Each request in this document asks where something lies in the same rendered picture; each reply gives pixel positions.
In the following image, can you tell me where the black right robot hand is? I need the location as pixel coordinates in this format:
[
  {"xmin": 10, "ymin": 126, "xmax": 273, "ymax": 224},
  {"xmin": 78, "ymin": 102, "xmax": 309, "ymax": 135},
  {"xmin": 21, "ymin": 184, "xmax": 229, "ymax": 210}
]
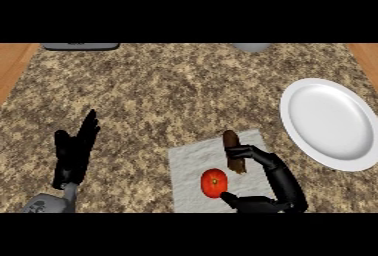
[{"xmin": 218, "ymin": 144, "xmax": 310, "ymax": 214}]

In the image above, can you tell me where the dark grey flat appliance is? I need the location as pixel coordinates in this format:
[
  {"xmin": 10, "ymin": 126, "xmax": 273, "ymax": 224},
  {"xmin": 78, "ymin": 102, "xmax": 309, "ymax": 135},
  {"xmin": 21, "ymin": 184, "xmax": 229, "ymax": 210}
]
[{"xmin": 40, "ymin": 42, "xmax": 121, "ymax": 52}]

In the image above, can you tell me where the brown sausage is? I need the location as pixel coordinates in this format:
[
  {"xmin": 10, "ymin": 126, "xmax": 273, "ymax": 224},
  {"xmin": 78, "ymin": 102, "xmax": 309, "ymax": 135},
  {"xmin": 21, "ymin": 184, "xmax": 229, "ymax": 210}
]
[{"xmin": 221, "ymin": 129, "xmax": 248, "ymax": 175}]

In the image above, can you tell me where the white placemat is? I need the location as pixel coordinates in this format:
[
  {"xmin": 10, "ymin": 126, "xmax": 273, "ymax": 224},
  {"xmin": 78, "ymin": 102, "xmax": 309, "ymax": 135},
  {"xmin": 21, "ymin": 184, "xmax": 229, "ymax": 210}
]
[{"xmin": 167, "ymin": 128, "xmax": 275, "ymax": 214}]

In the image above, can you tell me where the grey round container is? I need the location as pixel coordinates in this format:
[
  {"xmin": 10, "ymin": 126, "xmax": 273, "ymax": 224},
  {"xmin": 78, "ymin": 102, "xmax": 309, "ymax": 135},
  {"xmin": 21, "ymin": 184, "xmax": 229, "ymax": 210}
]
[{"xmin": 230, "ymin": 42, "xmax": 273, "ymax": 53}]

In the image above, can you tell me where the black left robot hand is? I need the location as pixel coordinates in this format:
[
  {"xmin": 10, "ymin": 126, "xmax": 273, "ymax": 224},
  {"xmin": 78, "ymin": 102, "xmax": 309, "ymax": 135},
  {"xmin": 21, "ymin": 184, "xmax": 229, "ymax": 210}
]
[{"xmin": 50, "ymin": 108, "xmax": 102, "ymax": 191}]

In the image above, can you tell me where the red tomato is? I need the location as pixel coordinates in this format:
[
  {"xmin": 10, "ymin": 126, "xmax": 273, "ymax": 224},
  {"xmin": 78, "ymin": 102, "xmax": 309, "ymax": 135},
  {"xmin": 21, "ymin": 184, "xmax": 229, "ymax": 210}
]
[{"xmin": 199, "ymin": 168, "xmax": 229, "ymax": 199}]

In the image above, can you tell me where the white plate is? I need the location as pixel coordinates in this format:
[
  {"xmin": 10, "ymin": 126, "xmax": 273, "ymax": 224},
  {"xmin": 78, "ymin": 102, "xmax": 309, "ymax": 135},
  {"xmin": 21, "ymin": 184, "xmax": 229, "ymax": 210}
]
[{"xmin": 279, "ymin": 77, "xmax": 378, "ymax": 173}]

